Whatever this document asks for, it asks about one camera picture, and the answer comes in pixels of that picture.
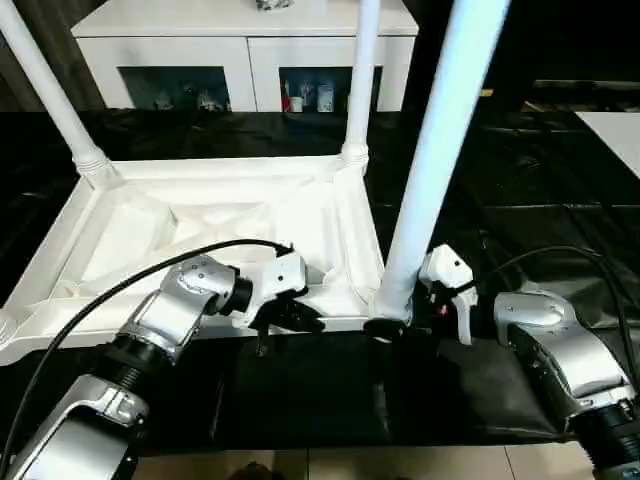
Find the black white spotted toy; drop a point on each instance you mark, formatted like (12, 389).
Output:
(275, 4)

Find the black table mat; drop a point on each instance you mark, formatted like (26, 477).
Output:
(325, 390)

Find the small yellow label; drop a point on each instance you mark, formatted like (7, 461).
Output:
(488, 93)

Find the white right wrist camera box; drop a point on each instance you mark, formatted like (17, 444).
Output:
(447, 265)

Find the grey curtain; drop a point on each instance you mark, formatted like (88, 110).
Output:
(30, 65)

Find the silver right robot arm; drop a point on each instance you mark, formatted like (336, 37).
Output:
(565, 350)

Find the white flat board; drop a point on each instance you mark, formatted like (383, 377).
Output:
(615, 140)

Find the white cabinet with glass doors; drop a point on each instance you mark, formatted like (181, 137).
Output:
(225, 50)

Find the white plastic table top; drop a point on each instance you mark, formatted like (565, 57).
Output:
(150, 225)

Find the black cabinet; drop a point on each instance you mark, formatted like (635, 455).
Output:
(565, 40)

